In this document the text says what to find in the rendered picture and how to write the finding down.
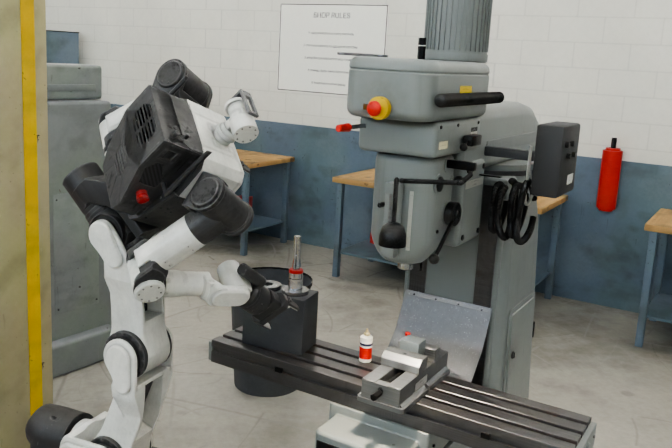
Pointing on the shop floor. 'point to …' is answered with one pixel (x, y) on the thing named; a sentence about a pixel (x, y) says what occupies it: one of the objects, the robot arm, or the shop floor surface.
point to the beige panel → (23, 194)
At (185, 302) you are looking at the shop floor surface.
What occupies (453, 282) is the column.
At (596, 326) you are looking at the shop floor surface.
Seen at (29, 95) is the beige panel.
